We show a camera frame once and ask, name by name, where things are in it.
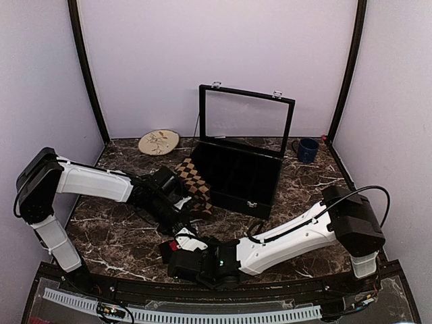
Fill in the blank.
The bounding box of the dark blue mug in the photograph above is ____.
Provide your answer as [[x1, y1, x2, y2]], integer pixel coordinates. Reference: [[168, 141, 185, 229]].
[[291, 138, 319, 164]]

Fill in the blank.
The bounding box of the small circuit board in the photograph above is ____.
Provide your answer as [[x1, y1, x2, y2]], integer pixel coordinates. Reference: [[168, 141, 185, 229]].
[[96, 302, 127, 320]]

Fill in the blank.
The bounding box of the right black frame post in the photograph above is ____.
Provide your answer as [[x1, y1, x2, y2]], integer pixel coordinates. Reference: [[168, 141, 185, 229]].
[[327, 0, 367, 144]]

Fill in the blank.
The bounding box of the left black frame post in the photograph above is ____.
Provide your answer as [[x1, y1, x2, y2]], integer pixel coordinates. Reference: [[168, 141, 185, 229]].
[[67, 0, 111, 145]]

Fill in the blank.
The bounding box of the grey slotted cable duct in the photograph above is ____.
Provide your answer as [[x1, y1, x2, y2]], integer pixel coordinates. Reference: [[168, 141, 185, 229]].
[[43, 287, 322, 324]]

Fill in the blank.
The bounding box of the black frame post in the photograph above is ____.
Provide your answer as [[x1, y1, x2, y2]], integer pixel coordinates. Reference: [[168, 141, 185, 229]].
[[67, 0, 111, 145], [327, 0, 367, 144]]

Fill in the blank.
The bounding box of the brown tan argyle sock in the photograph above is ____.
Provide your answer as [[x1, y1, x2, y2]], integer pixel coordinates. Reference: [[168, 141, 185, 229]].
[[175, 157, 213, 220]]

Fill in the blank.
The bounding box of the black display box with lid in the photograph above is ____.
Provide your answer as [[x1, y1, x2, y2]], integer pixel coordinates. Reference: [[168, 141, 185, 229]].
[[191, 82, 296, 219]]

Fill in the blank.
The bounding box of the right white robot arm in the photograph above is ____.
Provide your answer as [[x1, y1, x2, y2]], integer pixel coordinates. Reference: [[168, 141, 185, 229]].
[[159, 186, 385, 293]]

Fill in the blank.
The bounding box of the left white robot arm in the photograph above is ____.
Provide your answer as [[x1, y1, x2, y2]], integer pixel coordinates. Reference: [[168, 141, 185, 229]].
[[13, 147, 191, 294]]

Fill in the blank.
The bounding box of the red yellow black argyle sock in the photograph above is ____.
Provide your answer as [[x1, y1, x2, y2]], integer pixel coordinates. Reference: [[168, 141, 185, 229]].
[[159, 240, 179, 264]]

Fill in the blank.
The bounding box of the black front rail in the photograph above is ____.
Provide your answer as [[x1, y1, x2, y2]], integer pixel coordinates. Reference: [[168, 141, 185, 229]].
[[33, 259, 406, 308]]

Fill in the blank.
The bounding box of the floral ceramic plate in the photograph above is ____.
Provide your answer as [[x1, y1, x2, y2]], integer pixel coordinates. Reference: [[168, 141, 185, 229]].
[[138, 130, 180, 156]]

